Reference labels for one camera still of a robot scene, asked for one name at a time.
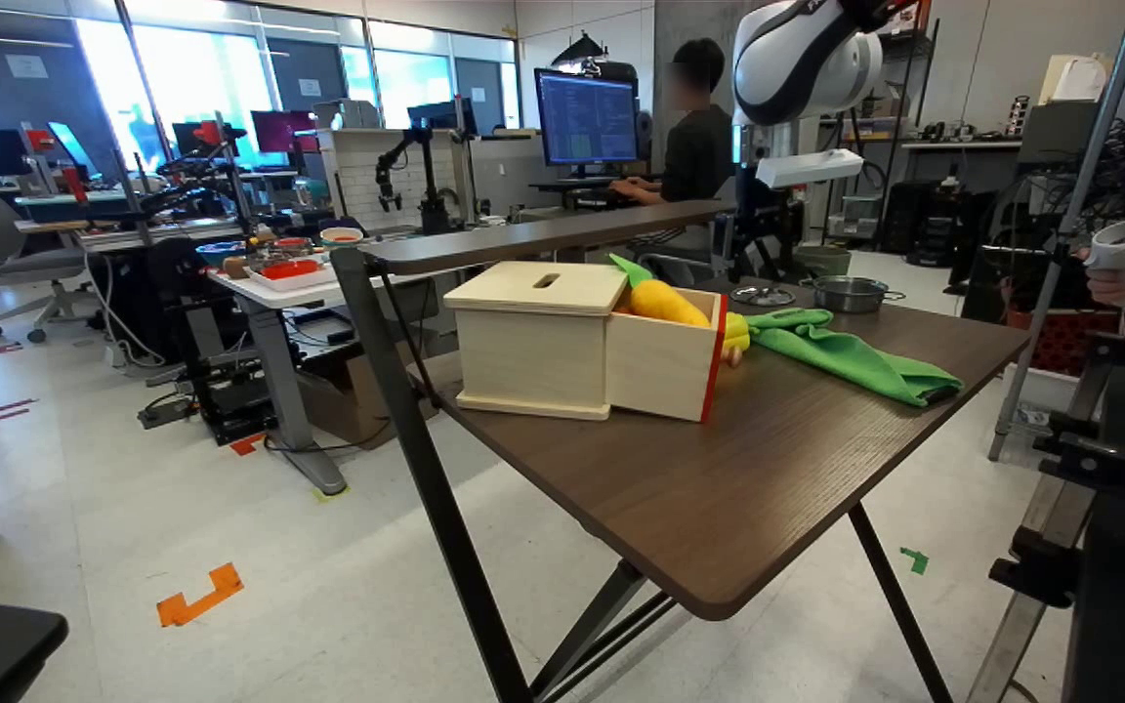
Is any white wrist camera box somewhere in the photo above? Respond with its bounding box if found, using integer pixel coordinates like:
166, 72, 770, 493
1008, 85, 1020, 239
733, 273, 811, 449
754, 148, 863, 187

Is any wooden box with red drawer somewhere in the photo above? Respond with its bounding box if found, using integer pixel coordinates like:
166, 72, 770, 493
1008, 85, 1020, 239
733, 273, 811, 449
447, 261, 725, 423

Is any white desk with clutter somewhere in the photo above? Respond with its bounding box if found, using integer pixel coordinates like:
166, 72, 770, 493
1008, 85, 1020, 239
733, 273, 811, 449
210, 256, 347, 497

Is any small steel pot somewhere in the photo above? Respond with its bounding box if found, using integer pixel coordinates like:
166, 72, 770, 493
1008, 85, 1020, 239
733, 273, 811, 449
817, 277, 886, 316

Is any small yellow toy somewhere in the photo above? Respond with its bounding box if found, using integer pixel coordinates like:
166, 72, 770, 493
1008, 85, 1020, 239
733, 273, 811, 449
723, 311, 749, 361

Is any green cloth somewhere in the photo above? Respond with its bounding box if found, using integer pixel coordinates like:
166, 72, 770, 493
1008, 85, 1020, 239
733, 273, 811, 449
749, 307, 961, 411

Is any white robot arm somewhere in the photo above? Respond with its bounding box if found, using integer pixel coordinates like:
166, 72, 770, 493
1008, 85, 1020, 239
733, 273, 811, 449
733, 0, 910, 126

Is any brown folding table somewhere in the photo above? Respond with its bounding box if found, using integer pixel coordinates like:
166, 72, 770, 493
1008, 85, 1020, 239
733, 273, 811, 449
440, 299, 1033, 703

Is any yellow plush toy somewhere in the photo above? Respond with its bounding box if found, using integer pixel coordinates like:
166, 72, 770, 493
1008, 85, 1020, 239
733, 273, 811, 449
612, 253, 709, 328

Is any computer monitor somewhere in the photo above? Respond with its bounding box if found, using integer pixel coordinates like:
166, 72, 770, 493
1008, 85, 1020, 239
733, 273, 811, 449
537, 71, 641, 166

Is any seated person in black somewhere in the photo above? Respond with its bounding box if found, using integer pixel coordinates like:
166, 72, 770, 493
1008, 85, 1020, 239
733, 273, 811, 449
608, 37, 731, 205

